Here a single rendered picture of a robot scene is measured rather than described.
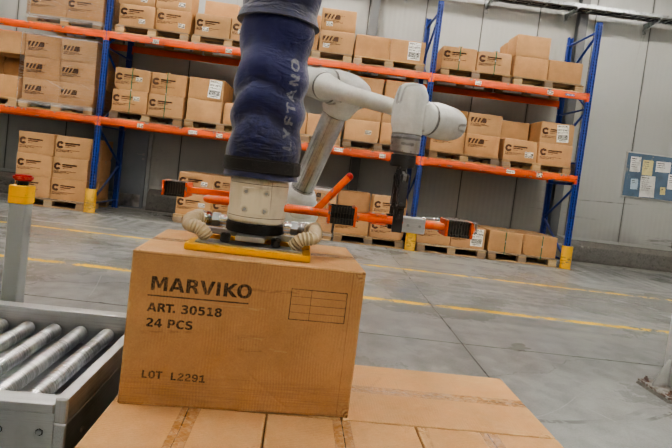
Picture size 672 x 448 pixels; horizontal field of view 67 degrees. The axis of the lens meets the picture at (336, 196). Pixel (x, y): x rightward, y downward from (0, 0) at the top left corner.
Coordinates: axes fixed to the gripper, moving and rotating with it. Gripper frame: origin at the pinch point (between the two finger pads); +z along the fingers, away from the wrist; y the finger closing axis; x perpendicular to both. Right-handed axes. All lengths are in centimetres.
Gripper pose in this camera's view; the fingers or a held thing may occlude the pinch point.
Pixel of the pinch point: (395, 221)
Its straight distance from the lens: 154.3
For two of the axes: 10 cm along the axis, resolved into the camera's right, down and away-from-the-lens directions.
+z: -1.2, 9.9, 0.5
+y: 0.4, 0.6, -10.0
